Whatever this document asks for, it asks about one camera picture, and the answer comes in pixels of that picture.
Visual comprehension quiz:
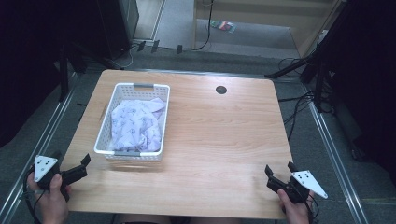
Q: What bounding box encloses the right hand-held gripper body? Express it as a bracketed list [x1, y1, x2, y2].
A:
[266, 169, 329, 205]

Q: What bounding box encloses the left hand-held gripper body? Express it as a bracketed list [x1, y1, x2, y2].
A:
[33, 152, 89, 203]

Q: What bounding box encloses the light purple patterned cloth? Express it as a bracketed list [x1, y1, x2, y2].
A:
[109, 97, 167, 153]

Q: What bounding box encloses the white plastic basket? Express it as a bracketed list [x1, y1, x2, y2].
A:
[93, 81, 172, 162]

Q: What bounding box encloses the person's right hand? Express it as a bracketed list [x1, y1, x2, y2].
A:
[277, 189, 316, 224]

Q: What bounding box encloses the person's left hand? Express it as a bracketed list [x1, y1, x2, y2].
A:
[26, 172, 72, 224]

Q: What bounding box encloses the black metal stand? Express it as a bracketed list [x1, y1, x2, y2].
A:
[264, 0, 359, 113]

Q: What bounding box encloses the dark cabinet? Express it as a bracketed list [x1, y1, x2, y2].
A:
[95, 0, 140, 61]

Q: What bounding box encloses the colourful flat packet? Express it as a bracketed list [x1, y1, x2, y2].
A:
[210, 20, 238, 34]

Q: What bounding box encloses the aluminium floor rail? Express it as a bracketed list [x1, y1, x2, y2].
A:
[300, 82, 370, 224]
[0, 73, 78, 224]

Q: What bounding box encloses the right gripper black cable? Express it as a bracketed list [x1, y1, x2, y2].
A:
[305, 191, 320, 224]

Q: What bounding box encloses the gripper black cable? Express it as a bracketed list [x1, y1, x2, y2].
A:
[305, 191, 320, 224]
[22, 167, 45, 224]

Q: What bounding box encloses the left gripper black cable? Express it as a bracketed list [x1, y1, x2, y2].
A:
[22, 167, 45, 224]

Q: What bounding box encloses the bundle of black cables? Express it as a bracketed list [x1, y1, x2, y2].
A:
[277, 57, 316, 142]

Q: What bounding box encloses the black upright post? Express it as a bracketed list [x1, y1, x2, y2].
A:
[58, 46, 70, 103]

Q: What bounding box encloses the white floor cable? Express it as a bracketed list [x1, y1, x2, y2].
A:
[107, 44, 140, 70]

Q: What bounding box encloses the black floor cable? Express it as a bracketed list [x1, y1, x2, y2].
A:
[191, 0, 215, 51]

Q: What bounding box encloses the light wooden furniture frame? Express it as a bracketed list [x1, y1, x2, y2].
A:
[191, 0, 347, 59]

